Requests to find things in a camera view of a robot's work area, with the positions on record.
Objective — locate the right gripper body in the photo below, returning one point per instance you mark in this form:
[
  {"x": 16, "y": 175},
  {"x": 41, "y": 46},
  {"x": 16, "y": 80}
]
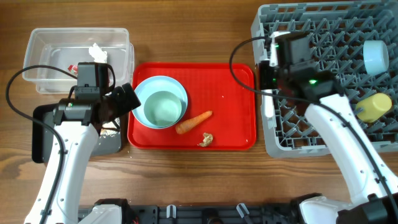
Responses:
[{"x": 271, "y": 78}]

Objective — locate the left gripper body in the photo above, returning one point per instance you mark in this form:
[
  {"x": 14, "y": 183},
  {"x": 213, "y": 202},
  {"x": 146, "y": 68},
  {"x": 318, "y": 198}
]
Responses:
[{"x": 120, "y": 102}]

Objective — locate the rice food leftovers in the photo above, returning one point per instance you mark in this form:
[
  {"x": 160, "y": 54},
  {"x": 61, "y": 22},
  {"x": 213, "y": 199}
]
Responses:
[{"x": 111, "y": 128}]

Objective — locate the light blue plate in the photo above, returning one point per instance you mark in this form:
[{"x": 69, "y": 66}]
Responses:
[{"x": 155, "y": 84}]

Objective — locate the green bowl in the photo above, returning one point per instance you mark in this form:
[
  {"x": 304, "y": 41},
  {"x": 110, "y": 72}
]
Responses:
[{"x": 162, "y": 109}]

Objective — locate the white tissue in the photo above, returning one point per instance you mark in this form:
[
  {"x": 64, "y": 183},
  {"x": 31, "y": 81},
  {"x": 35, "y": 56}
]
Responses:
[{"x": 99, "y": 55}]

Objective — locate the red candy wrapper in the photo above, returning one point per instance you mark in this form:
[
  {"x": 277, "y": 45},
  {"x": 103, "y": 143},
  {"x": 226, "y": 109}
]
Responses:
[{"x": 73, "y": 69}]

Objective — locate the orange carrot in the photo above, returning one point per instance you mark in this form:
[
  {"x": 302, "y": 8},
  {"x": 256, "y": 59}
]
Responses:
[{"x": 189, "y": 124}]

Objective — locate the yellow plastic cup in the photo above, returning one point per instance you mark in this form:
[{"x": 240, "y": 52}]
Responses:
[{"x": 373, "y": 107}]

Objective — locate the light blue bowl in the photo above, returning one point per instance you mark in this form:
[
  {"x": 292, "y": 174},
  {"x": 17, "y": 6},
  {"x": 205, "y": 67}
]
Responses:
[{"x": 376, "y": 57}]

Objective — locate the white plastic spoon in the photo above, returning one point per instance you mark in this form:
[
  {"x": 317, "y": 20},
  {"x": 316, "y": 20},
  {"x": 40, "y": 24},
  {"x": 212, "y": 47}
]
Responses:
[{"x": 273, "y": 49}]

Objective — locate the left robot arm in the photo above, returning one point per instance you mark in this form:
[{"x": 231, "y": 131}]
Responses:
[{"x": 78, "y": 122}]

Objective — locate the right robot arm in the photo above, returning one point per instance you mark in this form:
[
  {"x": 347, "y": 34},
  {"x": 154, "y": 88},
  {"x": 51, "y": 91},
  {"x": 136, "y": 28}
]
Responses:
[{"x": 372, "y": 185}]

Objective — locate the grey dishwasher rack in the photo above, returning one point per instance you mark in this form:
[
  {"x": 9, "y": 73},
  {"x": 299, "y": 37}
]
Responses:
[{"x": 337, "y": 32}]

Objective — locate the clear plastic waste bin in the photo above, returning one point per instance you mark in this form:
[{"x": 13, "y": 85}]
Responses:
[{"x": 63, "y": 47}]

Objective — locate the black waste tray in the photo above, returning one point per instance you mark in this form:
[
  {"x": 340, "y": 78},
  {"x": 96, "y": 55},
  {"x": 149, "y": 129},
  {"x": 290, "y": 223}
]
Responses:
[{"x": 42, "y": 139}]

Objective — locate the red serving tray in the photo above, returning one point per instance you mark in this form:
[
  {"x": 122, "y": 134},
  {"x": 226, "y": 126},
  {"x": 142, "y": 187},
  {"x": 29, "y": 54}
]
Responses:
[{"x": 209, "y": 87}]

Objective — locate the ginger root piece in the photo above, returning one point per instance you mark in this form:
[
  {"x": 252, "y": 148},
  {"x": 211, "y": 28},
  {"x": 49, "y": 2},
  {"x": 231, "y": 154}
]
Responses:
[{"x": 207, "y": 140}]

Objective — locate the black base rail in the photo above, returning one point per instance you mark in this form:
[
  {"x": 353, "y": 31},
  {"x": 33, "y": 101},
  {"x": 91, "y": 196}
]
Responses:
[{"x": 241, "y": 213}]

